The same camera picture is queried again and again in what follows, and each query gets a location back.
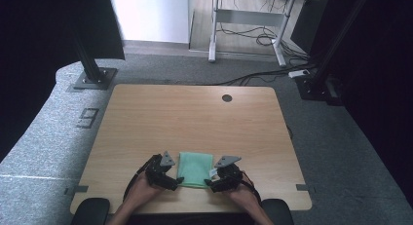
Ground tangled black cables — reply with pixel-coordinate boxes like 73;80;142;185
216;21;310;61

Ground white power strip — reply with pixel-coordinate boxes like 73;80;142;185
287;69;312;79

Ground person's left hand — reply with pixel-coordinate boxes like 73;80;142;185
124;170;168;210

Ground black metal stand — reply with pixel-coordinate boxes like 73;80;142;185
69;26;119;91
293;0;373;106

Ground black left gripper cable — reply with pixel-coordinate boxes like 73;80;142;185
122;154;159;202

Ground dark curtain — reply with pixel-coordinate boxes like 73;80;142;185
0;0;127;163
308;0;413;210

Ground person's right hand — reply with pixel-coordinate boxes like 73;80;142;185
223;184;261;213

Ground white desk frame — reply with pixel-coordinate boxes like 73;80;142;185
206;0;329;68

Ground green cloth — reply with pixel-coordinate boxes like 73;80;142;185
176;151;216;190

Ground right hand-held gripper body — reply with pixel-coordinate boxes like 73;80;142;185
213;155;244;191

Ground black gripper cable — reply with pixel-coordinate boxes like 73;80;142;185
122;154;159;202
239;170;263;205

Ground grey tape strip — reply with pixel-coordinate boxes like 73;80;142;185
295;183;317;195
63;185;90;197

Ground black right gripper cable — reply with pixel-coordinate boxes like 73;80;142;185
239;170;263;205

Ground black computer tower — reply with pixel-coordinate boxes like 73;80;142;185
289;0;326;55

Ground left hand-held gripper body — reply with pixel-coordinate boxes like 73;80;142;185
144;150;176;188

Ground black floor cables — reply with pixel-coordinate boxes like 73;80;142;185
213;57;318;87

